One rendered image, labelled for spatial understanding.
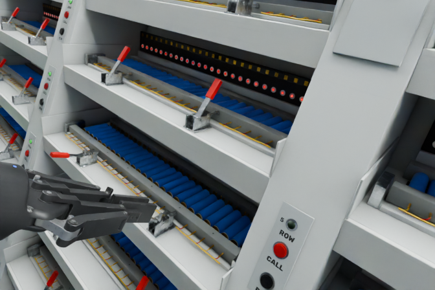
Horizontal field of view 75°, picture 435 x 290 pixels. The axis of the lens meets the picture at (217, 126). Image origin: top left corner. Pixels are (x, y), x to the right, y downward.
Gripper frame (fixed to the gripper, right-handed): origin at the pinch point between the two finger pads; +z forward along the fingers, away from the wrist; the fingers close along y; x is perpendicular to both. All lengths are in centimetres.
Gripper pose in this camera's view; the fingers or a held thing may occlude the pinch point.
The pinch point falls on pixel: (131, 208)
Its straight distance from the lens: 45.8
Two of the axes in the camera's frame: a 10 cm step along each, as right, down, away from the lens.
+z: 5.0, 2.8, 8.2
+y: 7.4, 3.6, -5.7
